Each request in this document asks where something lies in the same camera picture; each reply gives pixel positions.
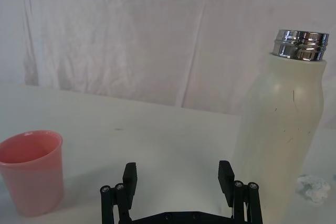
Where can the cream vacuum bottle steel neck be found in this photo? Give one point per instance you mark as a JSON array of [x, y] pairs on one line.
[[281, 132]]

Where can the pink plastic cup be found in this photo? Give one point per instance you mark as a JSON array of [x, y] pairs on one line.
[[32, 174]]

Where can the white curtain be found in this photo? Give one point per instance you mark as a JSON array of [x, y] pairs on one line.
[[131, 45]]

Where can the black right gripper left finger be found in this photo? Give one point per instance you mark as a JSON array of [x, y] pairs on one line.
[[127, 190]]

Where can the white table cloth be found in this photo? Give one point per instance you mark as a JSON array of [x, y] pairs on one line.
[[162, 150]]

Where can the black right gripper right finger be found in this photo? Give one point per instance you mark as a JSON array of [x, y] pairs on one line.
[[240, 195]]

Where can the crumpled clear plastic scrap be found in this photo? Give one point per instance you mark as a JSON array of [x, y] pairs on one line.
[[313, 188]]

